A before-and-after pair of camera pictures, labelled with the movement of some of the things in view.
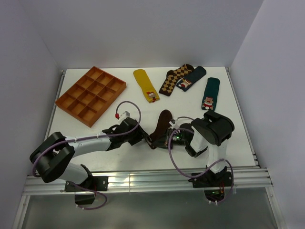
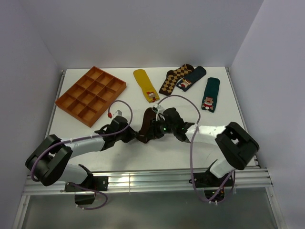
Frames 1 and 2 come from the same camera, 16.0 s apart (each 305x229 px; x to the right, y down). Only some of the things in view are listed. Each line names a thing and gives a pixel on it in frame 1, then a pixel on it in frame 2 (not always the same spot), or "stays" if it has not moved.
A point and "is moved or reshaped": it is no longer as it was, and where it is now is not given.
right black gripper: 164,143 → 156,134
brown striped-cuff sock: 163,124 is moved or reshaped
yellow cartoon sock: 146,85 stays
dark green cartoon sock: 210,94 stays
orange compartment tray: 88,98 stays
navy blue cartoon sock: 186,82 stays
